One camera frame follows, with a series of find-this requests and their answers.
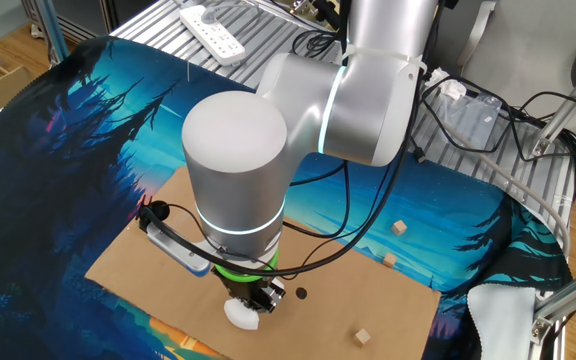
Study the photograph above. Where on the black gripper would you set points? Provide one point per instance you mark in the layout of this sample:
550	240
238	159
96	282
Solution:
240	290

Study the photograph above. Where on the white sponge block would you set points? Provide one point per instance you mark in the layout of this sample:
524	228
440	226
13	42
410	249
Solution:
240	318

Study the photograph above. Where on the brown cardboard sheet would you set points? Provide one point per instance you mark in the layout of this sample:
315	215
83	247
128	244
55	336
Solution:
328	320

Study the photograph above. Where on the small wooden cube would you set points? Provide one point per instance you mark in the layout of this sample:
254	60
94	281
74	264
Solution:
362	337
389	259
399	227

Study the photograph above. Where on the white power strip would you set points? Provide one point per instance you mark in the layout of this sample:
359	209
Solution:
213	35

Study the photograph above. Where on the clear plastic bag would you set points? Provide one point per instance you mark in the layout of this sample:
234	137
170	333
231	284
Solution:
473	120

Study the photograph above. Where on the forest print table mat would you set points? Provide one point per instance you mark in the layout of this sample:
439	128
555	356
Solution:
43	150

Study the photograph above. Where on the crumpled white paper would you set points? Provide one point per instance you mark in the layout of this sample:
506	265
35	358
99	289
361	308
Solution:
450	89

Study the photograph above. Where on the black base plug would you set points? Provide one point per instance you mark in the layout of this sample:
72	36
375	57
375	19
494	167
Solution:
327	12

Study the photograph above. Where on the dark aluminium framed cabinet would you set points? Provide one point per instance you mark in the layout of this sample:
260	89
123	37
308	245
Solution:
109	15

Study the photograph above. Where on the grey office chair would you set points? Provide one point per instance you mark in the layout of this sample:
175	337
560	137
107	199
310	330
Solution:
518	50

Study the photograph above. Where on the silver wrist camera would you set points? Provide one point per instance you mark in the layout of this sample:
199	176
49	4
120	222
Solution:
173	248

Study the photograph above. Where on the aluminium frame post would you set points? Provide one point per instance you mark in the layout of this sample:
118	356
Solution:
568	295
54	30
563	112

